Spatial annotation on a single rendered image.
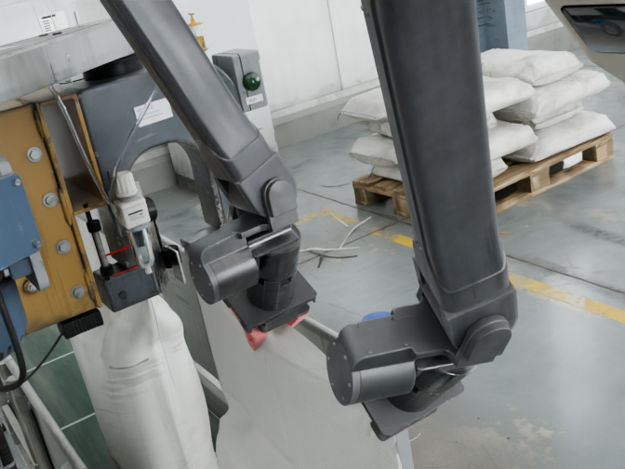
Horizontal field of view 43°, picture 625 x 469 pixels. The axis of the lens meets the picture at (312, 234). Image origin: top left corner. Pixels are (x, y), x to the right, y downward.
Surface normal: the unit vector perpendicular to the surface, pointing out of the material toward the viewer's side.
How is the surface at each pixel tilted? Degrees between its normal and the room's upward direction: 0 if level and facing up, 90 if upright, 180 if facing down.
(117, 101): 90
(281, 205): 88
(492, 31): 90
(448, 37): 117
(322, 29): 90
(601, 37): 130
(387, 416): 46
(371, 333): 28
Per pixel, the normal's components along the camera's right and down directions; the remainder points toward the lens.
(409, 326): 0.17, -0.72
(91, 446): -0.18, -0.92
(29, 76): 0.94, -0.04
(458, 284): 0.20, 0.54
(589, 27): -0.51, 0.85
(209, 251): 0.55, 0.19
